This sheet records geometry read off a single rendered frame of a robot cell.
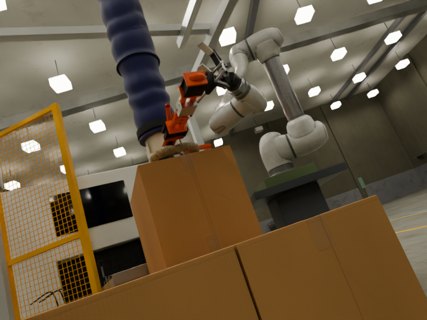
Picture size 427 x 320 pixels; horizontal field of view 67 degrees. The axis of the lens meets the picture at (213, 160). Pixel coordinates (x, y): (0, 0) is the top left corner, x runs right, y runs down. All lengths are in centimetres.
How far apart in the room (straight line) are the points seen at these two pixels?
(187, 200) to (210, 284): 68
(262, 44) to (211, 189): 98
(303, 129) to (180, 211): 92
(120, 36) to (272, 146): 102
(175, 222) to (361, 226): 68
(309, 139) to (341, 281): 122
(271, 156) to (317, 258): 121
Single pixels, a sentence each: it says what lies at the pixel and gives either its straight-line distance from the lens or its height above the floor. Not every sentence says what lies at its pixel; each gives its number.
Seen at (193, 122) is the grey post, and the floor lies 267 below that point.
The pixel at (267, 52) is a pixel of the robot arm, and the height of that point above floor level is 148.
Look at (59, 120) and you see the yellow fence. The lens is 293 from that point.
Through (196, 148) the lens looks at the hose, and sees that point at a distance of 148.
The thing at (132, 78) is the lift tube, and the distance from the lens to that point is 174.
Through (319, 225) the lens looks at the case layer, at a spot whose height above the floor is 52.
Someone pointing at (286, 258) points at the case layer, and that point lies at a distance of 68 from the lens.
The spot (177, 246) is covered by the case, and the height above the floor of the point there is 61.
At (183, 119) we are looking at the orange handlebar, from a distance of 131.
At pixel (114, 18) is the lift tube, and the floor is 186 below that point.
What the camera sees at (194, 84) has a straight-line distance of 107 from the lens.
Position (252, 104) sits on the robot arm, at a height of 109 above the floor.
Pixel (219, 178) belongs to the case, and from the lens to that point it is 132.
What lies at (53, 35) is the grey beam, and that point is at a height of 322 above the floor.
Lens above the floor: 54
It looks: 15 degrees up
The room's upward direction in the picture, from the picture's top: 20 degrees counter-clockwise
